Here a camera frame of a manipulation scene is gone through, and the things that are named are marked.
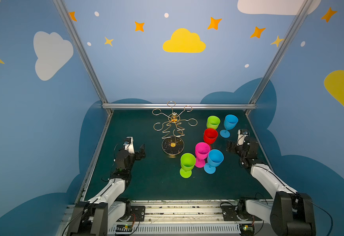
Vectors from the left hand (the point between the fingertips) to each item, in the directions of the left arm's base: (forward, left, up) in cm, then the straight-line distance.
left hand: (135, 144), depth 86 cm
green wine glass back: (-10, -31, -3) cm, 33 cm away
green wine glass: (+19, -50, -1) cm, 54 cm away
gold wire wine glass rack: (+7, -23, -10) cm, 26 cm away
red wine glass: (+9, -47, -3) cm, 48 cm away
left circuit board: (-40, +2, -16) cm, 43 cm away
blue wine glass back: (-7, -47, -4) cm, 48 cm away
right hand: (+4, -62, 0) cm, 62 cm away
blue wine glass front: (+16, -60, +2) cm, 62 cm away
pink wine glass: (-4, -40, -2) cm, 40 cm away
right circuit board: (-40, -61, -16) cm, 75 cm away
